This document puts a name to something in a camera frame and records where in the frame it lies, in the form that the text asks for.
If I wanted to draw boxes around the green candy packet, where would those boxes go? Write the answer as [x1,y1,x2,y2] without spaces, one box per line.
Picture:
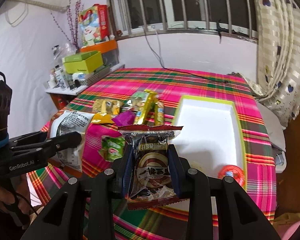
[98,137,126,162]

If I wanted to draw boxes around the brown chocolate snack packet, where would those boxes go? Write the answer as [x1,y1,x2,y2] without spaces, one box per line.
[119,125,183,210]

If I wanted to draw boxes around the purple snack packet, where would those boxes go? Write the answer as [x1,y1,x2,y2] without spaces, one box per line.
[112,111,135,127]

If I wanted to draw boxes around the long gold snack bar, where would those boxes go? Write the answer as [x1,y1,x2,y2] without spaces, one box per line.
[134,89,157,125]

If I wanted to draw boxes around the white orange snack bag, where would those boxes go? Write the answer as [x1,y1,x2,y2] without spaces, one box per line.
[47,110,94,178]

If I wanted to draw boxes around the orange jelly cup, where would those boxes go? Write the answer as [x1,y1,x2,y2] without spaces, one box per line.
[218,165,245,187]

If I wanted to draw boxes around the small gold snack bar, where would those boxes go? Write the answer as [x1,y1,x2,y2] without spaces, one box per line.
[154,101,165,126]

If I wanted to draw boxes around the yellow chip bag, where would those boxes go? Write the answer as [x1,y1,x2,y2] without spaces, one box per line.
[91,99,123,125]

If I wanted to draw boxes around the clear green peanut bag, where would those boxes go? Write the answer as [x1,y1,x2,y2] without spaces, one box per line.
[126,91,149,111]

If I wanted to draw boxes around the person's left hand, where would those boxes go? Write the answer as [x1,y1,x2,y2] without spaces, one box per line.
[0,174,30,215]

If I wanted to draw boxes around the green-rimmed white tray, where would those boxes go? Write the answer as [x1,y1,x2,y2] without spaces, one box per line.
[172,95,247,178]

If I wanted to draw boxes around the pink plaid bedspread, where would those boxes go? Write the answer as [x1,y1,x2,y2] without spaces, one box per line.
[27,67,277,240]

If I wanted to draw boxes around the white side shelf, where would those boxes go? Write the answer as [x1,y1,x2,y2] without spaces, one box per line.
[45,63,125,96]

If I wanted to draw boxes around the white bottle on shelf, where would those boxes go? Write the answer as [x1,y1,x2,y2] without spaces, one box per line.
[55,65,69,90]

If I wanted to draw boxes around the striped black white box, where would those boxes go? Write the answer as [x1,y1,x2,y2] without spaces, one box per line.
[79,66,110,86]

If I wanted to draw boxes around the yellow-green cardboard box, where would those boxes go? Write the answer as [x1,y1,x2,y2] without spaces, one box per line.
[62,51,103,74]

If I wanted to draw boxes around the orange storage box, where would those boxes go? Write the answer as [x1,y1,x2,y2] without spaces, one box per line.
[80,40,117,54]

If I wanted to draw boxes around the heart-patterned cream curtain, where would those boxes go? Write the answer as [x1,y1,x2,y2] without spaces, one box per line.
[247,0,300,128]

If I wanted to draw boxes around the dried pink flower branches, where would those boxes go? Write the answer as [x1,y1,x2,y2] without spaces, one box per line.
[50,0,84,50]

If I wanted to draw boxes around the colourful cartoon gift box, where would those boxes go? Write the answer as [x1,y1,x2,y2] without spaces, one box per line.
[78,4,109,47]

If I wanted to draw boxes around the metal window bars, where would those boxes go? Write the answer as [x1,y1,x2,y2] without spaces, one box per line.
[107,0,257,41]

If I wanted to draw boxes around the black power cable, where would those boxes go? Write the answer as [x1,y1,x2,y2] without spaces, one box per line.
[142,27,229,84]

